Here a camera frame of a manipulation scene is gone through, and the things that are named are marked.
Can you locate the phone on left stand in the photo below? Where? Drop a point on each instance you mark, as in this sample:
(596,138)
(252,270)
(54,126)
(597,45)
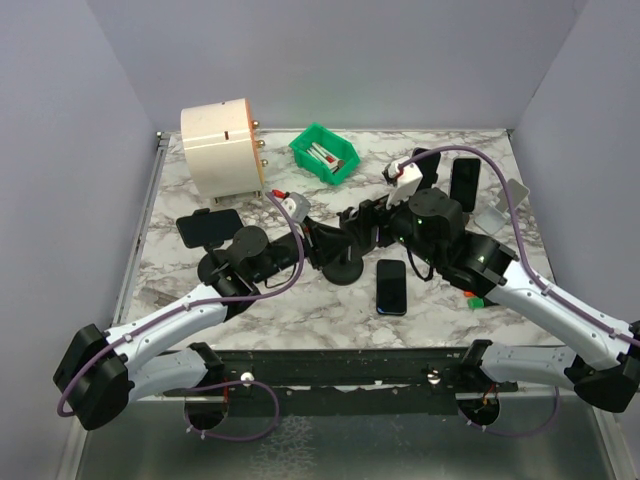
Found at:
(208,228)

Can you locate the green cap marker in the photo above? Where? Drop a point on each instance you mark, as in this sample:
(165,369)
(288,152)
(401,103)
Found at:
(475,303)

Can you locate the left black phone stand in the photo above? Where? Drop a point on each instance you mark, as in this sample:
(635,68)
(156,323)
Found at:
(212,263)

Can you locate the purple phone on round stand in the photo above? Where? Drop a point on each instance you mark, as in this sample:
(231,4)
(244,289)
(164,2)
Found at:
(428,167)

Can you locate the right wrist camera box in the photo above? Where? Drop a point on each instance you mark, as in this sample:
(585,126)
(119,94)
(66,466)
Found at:
(403,180)

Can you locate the cream cylindrical drum device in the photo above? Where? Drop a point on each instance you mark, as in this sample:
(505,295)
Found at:
(221,149)

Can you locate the green plastic bin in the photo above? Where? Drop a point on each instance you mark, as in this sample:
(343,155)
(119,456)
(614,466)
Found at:
(332,142)

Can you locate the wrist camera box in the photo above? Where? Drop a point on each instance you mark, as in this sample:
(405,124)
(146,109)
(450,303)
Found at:
(403,180)
(297,206)

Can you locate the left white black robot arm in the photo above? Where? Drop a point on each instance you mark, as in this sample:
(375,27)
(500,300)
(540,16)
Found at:
(103,371)

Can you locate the black tripod phone stand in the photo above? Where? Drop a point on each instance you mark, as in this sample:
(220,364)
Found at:
(348,266)

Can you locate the white markers in bin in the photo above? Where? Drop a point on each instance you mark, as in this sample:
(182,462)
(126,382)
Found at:
(327,158)

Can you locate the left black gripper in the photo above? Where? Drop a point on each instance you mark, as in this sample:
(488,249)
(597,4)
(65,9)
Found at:
(321,244)

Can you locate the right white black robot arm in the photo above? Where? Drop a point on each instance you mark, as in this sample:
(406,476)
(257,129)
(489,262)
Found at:
(598,357)

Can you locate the black phone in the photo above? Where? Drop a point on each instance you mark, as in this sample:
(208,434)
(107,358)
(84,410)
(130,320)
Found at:
(391,287)

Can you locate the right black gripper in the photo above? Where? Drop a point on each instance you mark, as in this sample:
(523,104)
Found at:
(370,213)

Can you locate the dark phone on brown stand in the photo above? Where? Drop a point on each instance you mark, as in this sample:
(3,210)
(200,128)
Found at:
(464,182)

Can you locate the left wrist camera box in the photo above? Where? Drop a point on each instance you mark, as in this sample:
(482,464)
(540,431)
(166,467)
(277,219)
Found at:
(297,206)

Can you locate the black front mounting rail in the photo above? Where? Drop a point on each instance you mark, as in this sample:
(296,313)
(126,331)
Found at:
(342,382)

